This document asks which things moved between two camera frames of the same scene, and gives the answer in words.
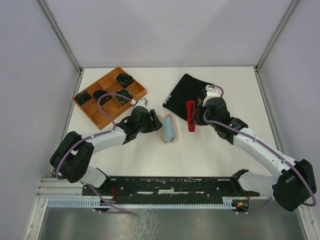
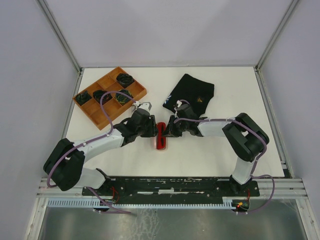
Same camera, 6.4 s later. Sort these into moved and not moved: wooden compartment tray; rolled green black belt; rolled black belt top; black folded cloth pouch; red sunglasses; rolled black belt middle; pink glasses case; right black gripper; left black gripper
Moved: right black gripper; red sunglasses; pink glasses case
Not moved: rolled green black belt; black folded cloth pouch; rolled black belt middle; wooden compartment tray; left black gripper; rolled black belt top
